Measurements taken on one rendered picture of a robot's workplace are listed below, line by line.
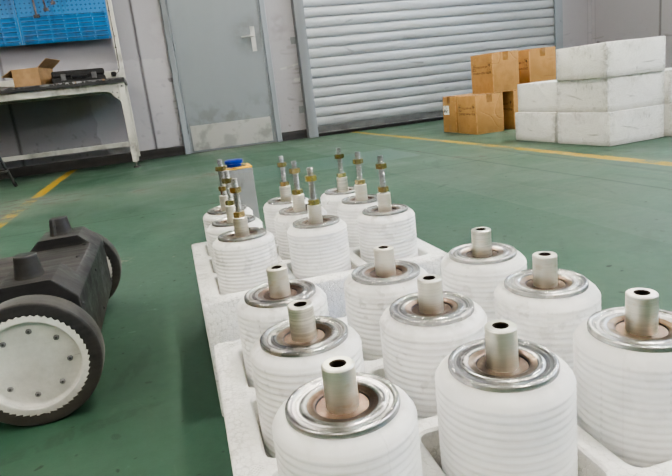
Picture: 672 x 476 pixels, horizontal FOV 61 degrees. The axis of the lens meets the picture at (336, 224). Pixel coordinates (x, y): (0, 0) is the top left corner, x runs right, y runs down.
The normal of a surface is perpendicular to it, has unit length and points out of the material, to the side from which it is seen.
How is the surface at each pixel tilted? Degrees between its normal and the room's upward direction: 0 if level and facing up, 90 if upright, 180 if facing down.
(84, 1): 90
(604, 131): 90
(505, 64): 90
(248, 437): 0
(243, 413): 0
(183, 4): 90
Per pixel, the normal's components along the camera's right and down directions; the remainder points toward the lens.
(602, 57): -0.94, 0.18
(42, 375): 0.30, 0.18
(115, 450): -0.11, -0.97
